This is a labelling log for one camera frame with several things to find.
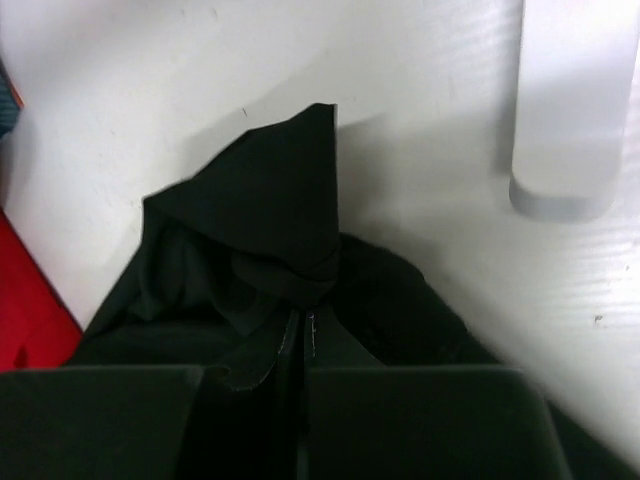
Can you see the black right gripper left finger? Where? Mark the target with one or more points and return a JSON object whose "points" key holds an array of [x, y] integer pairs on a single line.
{"points": [[227, 420]]}

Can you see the black trousers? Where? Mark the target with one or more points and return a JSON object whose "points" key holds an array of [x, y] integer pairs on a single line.
{"points": [[256, 232]]}

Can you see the colourful patterned shorts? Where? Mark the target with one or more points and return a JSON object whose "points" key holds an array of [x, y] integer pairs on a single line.
{"points": [[11, 104]]}

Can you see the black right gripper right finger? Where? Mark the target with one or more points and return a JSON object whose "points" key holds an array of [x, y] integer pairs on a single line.
{"points": [[369, 421]]}

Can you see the red jacket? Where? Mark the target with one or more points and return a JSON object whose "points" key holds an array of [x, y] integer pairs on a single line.
{"points": [[37, 331]]}

